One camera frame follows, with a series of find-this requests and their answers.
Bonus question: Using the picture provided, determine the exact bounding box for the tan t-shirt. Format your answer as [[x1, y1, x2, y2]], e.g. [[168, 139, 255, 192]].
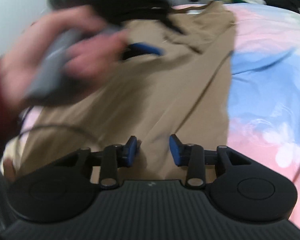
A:
[[16, 2, 236, 180]]

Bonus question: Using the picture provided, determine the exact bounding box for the person left hand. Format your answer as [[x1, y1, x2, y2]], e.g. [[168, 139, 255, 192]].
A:
[[0, 5, 128, 114]]

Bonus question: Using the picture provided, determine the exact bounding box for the pastel tie-dye bed sheet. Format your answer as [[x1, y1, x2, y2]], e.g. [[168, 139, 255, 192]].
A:
[[4, 4, 300, 228]]

